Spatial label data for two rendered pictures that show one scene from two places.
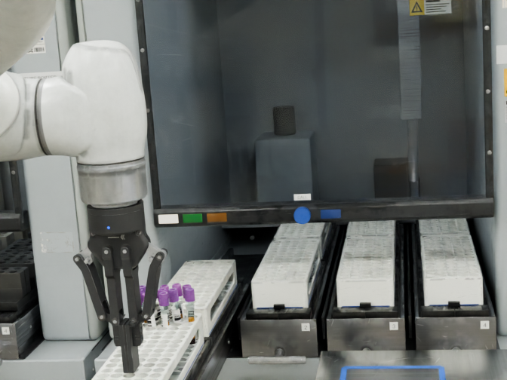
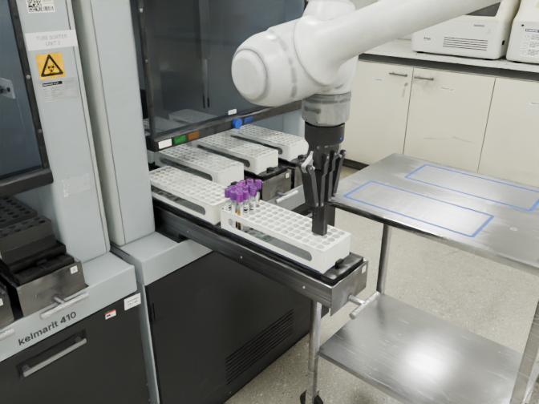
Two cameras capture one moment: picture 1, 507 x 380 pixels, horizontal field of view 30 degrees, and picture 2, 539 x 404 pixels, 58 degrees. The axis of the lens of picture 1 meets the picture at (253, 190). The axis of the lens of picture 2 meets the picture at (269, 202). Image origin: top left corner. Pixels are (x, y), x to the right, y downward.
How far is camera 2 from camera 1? 1.31 m
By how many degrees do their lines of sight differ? 57
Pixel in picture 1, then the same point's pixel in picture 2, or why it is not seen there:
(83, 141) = (347, 76)
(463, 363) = (372, 176)
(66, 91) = not seen: hidden behind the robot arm
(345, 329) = (269, 184)
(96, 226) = (333, 139)
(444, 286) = (296, 147)
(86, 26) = not seen: outside the picture
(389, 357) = (346, 185)
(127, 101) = not seen: hidden behind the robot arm
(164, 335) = (269, 212)
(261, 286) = (224, 174)
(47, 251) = (69, 195)
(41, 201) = (60, 153)
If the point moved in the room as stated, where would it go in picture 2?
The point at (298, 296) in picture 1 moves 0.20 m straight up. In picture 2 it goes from (241, 174) to (239, 105)
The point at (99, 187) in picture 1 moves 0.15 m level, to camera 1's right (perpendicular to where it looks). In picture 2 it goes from (344, 110) to (374, 94)
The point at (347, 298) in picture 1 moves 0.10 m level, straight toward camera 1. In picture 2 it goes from (261, 167) to (289, 175)
